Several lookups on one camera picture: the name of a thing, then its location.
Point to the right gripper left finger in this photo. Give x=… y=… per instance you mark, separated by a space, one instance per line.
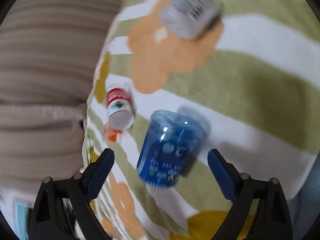
x=60 y=201

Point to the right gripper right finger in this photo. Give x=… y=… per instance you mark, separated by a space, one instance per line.
x=272 y=217

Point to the blue plastic cup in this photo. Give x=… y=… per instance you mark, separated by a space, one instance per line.
x=170 y=138

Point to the orange clear plastic cup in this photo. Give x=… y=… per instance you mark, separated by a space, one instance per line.
x=110 y=134

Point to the red white plastic cup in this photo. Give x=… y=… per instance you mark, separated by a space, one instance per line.
x=121 y=113

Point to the white grey plastic cup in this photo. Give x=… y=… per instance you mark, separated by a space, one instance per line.
x=188 y=19

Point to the floral striped blanket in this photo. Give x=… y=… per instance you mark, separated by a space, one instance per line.
x=253 y=84

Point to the beige curtain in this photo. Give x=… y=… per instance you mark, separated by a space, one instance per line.
x=49 y=50

